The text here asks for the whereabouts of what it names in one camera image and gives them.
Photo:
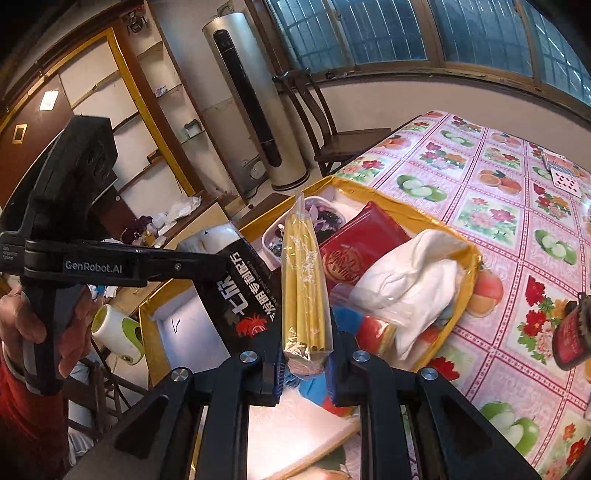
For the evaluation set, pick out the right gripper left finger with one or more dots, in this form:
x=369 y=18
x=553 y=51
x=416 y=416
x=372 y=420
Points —
x=191 y=425

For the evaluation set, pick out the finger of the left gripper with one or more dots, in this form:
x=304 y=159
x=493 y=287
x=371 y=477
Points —
x=111 y=264

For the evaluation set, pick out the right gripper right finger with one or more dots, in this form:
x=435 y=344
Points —
x=416 y=423

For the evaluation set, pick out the yellow multicolour sponge pack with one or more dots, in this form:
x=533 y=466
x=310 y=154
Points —
x=306 y=321

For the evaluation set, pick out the white cloth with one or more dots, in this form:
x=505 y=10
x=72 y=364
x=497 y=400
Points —
x=412 y=285

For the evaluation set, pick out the dark red foil packet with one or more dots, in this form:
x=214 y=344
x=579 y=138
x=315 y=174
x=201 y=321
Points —
x=350 y=252

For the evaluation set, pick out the cartoon print pencil pouch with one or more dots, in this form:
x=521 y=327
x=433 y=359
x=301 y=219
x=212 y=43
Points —
x=325 y=218

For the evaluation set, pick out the blue red sponge cloth pack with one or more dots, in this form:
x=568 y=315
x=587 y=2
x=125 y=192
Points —
x=372 y=334

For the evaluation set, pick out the person left hand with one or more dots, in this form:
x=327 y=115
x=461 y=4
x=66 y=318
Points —
x=19 y=323

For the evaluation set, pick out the white green mug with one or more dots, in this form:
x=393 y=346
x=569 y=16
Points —
x=119 y=333

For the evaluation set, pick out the dark red jar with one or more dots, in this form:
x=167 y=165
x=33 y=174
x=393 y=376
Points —
x=566 y=344

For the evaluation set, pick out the standing air conditioner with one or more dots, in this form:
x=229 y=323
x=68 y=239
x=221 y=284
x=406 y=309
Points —
x=245 y=70

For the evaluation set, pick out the floral plastic tablecloth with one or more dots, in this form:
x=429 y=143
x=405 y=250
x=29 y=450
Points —
x=534 y=243

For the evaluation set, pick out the wooden chair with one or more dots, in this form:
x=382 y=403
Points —
x=332 y=147

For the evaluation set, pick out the playing cards stack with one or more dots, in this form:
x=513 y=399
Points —
x=566 y=175

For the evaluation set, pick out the barred window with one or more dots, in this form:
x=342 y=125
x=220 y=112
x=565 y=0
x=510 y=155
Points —
x=508 y=43

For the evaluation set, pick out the wall shelf unit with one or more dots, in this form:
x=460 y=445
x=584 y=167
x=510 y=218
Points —
x=122 y=69

